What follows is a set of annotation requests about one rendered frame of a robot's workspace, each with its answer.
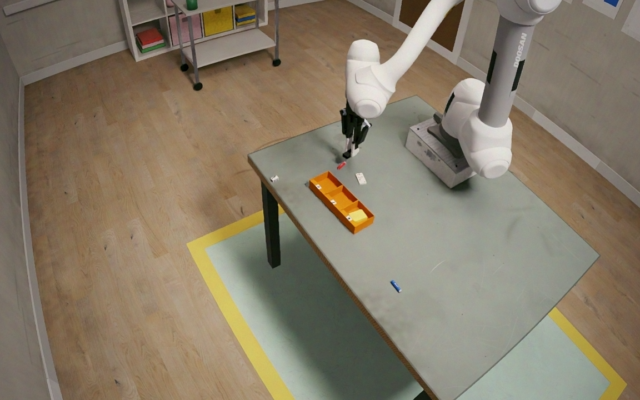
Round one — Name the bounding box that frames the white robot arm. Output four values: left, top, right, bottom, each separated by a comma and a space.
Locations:
345, 0, 561, 179

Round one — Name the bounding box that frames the blue battery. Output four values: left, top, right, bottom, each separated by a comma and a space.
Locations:
391, 280, 402, 292

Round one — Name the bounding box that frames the orange three-compartment tray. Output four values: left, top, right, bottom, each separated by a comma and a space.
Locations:
309, 171, 374, 234

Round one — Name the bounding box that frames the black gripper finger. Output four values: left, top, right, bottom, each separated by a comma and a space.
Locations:
351, 117, 372, 157
339, 108, 354, 152

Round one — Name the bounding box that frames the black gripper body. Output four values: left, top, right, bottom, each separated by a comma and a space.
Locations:
346, 99, 364, 125

